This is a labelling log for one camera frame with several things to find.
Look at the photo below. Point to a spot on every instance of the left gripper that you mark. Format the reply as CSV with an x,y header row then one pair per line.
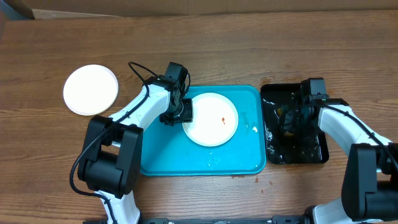
x,y
187,117

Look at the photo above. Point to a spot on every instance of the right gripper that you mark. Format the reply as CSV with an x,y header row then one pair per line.
x,y
300,133

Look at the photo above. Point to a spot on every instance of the green yellow scrub sponge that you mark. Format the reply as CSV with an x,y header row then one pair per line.
x,y
286,121

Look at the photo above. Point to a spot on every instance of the white plate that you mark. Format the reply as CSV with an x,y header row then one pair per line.
x,y
90,90
215,120

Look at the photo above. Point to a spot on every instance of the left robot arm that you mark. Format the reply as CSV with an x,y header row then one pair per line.
x,y
110,161

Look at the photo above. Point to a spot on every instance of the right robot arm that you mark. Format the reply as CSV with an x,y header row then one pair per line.
x,y
369,190

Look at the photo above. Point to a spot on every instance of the black plastic tray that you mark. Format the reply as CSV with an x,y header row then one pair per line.
x,y
281,150

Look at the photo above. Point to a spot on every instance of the teal plastic tray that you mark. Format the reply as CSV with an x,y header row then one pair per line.
x,y
167,150

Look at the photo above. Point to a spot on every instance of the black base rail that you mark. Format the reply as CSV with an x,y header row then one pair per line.
x,y
276,219

